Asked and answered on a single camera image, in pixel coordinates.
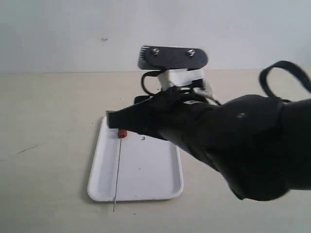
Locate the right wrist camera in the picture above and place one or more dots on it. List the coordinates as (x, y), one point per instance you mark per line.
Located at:
(173, 66)

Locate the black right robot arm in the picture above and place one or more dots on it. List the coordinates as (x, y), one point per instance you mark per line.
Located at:
(260, 145)

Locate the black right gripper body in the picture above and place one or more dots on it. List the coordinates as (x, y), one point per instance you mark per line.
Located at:
(172, 108)

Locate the white rectangular tray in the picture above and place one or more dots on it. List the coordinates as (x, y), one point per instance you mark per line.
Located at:
(150, 168)

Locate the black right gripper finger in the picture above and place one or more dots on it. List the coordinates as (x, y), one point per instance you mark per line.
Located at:
(137, 116)

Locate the thin metal skewer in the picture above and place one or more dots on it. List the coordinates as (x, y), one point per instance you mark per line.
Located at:
(117, 176)

